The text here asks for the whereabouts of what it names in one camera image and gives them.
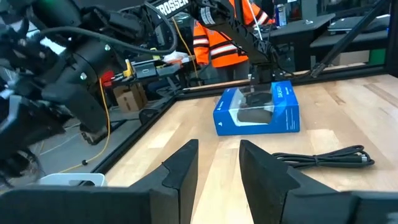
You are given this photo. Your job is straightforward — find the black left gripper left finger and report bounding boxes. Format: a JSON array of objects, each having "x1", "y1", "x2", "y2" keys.
[{"x1": 129, "y1": 139, "x2": 199, "y2": 224}]

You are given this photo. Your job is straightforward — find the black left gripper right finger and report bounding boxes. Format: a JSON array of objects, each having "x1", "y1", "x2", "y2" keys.
[{"x1": 238, "y1": 139, "x2": 358, "y2": 224}]

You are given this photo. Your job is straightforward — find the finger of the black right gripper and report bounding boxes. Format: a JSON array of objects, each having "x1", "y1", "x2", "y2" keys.
[{"x1": 42, "y1": 77, "x2": 109, "y2": 146}]

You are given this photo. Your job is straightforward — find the black USB-C cable bundle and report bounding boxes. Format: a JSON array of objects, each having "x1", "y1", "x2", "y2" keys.
[{"x1": 272, "y1": 144, "x2": 376, "y2": 170}]

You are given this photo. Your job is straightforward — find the brown cardboard box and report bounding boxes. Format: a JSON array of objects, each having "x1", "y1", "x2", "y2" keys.
[{"x1": 113, "y1": 83, "x2": 149, "y2": 113}]

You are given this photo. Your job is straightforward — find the grey electronic devices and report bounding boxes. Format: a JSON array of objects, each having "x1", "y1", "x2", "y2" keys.
[{"x1": 132, "y1": 58, "x2": 183, "y2": 80}]

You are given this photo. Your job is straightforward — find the blue game controller box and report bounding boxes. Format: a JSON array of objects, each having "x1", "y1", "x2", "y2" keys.
[{"x1": 213, "y1": 80, "x2": 302, "y2": 137}]

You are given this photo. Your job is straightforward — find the white plastic bin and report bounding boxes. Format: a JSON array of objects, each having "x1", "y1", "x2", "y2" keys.
[{"x1": 37, "y1": 172, "x2": 108, "y2": 188}]

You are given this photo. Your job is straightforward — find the person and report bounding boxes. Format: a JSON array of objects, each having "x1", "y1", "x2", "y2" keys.
[{"x1": 192, "y1": 0, "x2": 276, "y2": 83}]

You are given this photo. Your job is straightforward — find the beige cardboard box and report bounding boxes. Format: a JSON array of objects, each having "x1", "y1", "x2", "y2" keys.
[{"x1": 331, "y1": 50, "x2": 371, "y2": 67}]

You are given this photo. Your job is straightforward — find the black desk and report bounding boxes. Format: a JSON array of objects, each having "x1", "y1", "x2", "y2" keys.
[{"x1": 267, "y1": 12, "x2": 336, "y2": 72}]

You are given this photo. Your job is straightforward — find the green box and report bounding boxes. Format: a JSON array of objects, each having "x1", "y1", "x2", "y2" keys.
[{"x1": 368, "y1": 48, "x2": 387, "y2": 65}]

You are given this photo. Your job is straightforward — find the white spray bottle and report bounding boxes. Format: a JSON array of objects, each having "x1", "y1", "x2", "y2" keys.
[{"x1": 275, "y1": 2, "x2": 287, "y2": 28}]

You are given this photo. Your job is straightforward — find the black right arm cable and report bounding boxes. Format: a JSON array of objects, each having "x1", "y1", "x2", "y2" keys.
[{"x1": 39, "y1": 1, "x2": 178, "y2": 56}]

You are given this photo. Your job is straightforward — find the yellow cable with black bead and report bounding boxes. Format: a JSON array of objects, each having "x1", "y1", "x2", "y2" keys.
[{"x1": 58, "y1": 77, "x2": 112, "y2": 174}]

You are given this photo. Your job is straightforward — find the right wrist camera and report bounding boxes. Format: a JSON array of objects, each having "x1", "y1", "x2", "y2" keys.
[{"x1": 0, "y1": 93, "x2": 68, "y2": 159}]

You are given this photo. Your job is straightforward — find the black aluminium table frame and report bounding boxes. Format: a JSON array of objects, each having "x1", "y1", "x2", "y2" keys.
[{"x1": 90, "y1": 0, "x2": 398, "y2": 175}]

